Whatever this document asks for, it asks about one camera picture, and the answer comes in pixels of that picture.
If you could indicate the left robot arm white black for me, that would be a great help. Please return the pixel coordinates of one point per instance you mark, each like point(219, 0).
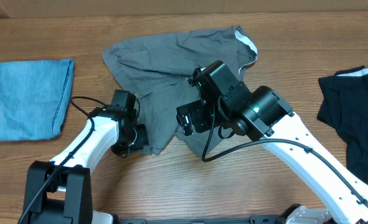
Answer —
point(59, 191)

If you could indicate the folded blue denim garment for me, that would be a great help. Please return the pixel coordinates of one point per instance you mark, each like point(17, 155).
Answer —
point(34, 98)

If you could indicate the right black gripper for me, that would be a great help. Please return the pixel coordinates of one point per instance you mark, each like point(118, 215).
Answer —
point(188, 119)

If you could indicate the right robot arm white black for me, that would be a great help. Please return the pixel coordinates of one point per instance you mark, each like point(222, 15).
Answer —
point(269, 121)

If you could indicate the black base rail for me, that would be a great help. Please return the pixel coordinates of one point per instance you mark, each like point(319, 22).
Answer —
point(295, 213)

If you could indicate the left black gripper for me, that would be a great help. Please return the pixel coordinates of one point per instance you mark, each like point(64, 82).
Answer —
point(143, 140)

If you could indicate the grey shorts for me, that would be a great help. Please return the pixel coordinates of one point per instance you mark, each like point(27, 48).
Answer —
point(156, 67)

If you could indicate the black garment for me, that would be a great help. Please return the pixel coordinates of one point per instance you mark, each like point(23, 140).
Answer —
point(345, 108)

